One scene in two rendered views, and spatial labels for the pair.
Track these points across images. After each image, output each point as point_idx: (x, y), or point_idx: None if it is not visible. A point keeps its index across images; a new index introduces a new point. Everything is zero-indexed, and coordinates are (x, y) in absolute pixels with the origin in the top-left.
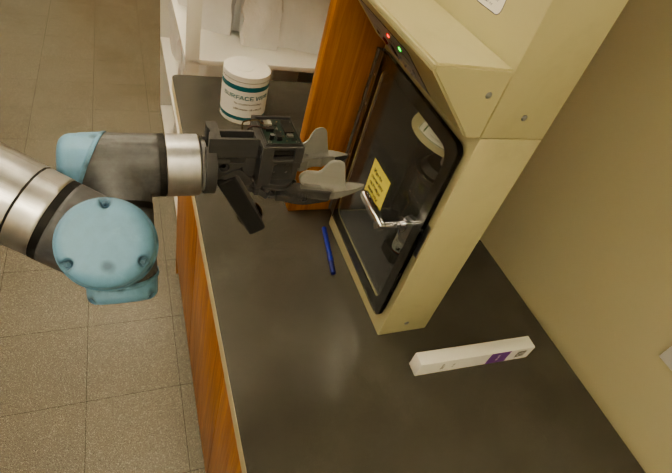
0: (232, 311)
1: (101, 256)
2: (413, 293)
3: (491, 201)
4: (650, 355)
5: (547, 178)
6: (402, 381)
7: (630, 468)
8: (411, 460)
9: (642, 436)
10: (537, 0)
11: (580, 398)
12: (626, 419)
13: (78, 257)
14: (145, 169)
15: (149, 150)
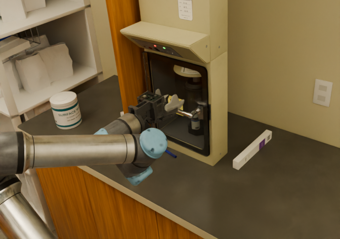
0: (151, 194)
1: (158, 143)
2: (216, 137)
3: (223, 82)
4: (310, 104)
5: (230, 65)
6: (236, 174)
7: (332, 149)
8: (260, 194)
9: (328, 136)
10: (204, 11)
11: (300, 139)
12: (320, 135)
13: (153, 146)
14: (124, 131)
15: (121, 124)
